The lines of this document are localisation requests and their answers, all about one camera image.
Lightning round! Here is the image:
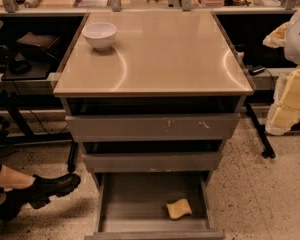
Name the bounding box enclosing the yellow foam-padded gripper finger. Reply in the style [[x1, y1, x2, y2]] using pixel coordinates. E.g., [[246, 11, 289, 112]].
[[263, 22, 288, 48], [265, 67, 300, 135]]

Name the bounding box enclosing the yellow sponge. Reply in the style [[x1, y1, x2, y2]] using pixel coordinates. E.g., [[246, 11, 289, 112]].
[[166, 198, 192, 220]]

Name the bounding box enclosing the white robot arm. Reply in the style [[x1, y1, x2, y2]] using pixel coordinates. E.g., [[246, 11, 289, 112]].
[[263, 7, 300, 135]]

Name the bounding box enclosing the grey top drawer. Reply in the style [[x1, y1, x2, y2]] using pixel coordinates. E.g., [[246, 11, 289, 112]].
[[66, 113, 240, 142]]

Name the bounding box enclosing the grey middle drawer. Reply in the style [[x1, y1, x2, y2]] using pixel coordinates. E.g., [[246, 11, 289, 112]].
[[82, 152, 222, 172]]

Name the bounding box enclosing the grey drawer cabinet with counter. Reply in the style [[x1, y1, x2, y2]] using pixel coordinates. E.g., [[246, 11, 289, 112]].
[[52, 9, 256, 240]]

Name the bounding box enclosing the grey open bottom drawer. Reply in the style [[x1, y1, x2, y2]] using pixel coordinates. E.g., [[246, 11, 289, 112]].
[[84, 172, 225, 240]]

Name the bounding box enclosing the small black power adapter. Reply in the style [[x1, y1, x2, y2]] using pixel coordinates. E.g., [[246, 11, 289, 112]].
[[248, 65, 266, 76]]

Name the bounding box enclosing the black table leg right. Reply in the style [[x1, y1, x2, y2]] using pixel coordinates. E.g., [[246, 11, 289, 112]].
[[245, 103, 276, 159]]

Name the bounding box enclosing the black table leg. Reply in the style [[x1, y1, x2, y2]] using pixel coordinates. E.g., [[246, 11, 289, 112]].
[[245, 103, 276, 159], [67, 142, 78, 173]]

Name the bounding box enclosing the white ceramic bowl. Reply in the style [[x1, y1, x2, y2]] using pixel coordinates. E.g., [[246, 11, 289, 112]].
[[82, 22, 117, 50]]

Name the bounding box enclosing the black table leg left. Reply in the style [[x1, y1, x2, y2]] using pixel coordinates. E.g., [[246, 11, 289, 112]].
[[67, 142, 78, 173]]

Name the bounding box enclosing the black device on shelf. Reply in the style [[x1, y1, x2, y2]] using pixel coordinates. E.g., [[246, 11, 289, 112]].
[[2, 32, 60, 81]]

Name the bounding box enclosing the black leather boot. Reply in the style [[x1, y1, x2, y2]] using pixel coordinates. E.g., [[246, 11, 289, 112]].
[[0, 174, 81, 222]]

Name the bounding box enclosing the person's bare leg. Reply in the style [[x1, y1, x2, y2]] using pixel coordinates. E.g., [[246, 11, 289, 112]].
[[0, 164, 36, 203]]

